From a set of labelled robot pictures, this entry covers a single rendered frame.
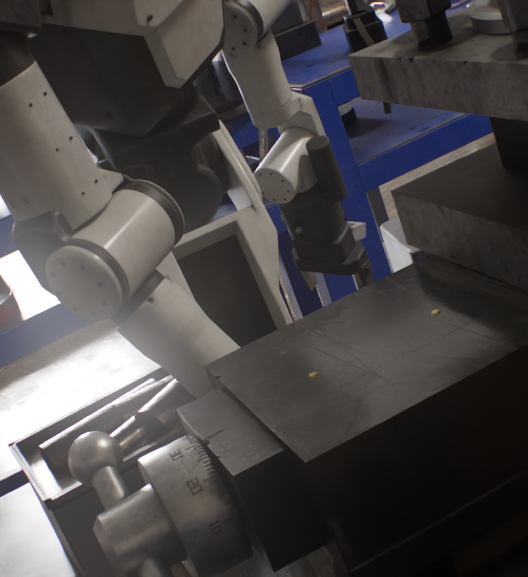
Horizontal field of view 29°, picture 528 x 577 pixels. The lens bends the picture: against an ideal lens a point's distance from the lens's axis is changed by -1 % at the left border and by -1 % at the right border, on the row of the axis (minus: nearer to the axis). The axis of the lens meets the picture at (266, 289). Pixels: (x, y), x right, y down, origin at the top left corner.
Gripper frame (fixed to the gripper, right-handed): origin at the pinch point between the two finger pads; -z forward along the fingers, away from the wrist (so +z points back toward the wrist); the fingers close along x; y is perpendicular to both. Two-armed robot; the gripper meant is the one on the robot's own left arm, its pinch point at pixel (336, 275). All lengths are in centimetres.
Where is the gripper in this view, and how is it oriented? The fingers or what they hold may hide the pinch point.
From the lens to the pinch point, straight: 162.5
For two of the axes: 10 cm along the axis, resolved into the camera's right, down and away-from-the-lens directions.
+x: 8.4, 1.0, -5.4
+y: 4.5, -6.9, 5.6
